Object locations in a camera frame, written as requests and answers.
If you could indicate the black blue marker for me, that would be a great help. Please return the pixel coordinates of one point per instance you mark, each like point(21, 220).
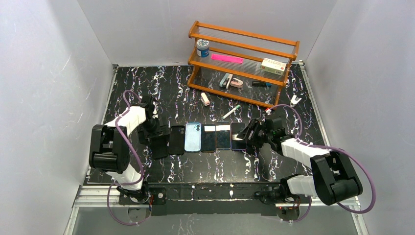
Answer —
point(261, 84)

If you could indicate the small pink stapler on table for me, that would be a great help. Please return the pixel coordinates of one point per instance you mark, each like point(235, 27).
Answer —
point(204, 99)

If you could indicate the light blue phone case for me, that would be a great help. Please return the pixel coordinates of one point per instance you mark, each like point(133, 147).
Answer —
point(192, 141)

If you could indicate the green white pen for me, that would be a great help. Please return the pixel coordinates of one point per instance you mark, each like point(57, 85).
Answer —
point(231, 111)

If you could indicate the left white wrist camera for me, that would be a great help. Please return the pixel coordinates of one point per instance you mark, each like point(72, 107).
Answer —
point(155, 109)

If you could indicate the orange wooden two-tier shelf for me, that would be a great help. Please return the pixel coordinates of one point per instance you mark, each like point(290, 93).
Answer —
point(253, 48)

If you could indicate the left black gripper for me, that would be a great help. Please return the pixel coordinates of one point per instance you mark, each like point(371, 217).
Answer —
point(157, 135)

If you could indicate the pink flat ruler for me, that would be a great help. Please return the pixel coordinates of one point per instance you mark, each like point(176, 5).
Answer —
point(227, 58)

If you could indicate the phone with black screen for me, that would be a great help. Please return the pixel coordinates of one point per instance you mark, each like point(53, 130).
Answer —
point(208, 138)

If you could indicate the black phone case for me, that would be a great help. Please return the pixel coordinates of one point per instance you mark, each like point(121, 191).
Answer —
point(176, 140)
point(159, 147)

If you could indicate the blue white round jar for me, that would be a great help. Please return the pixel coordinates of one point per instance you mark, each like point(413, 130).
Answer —
point(202, 48)

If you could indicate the white staple remover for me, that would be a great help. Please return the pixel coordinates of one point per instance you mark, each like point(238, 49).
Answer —
point(295, 100)

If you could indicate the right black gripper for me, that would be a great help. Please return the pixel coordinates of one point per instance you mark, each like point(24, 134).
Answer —
point(250, 134)

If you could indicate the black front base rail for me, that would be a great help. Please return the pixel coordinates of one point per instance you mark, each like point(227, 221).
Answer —
point(216, 198)

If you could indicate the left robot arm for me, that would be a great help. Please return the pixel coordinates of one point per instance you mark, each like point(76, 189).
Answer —
point(112, 152)

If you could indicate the teal white stapler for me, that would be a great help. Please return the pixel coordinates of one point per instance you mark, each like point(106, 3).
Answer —
point(225, 82)

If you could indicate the white red cardboard box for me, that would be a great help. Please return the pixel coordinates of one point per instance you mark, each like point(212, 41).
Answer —
point(273, 66)

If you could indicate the pink white stapler on shelf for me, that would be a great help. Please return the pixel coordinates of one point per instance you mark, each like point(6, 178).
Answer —
point(237, 83)

